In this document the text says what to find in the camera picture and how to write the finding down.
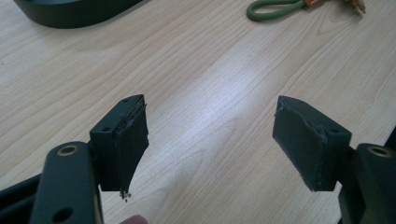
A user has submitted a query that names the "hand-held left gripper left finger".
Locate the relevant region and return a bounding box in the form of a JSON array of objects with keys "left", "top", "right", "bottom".
[{"left": 89, "top": 94, "right": 150, "bottom": 203}]

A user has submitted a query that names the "green cord keychain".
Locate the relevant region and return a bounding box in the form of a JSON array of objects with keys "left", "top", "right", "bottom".
[{"left": 246, "top": 0, "right": 367, "bottom": 22}]

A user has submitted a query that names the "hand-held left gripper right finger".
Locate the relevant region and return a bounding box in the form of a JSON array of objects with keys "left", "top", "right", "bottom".
[{"left": 272, "top": 95, "right": 353, "bottom": 192}]

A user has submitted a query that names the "dark oval tray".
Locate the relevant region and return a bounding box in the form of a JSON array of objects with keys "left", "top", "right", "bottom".
[{"left": 12, "top": 0, "right": 145, "bottom": 30}]

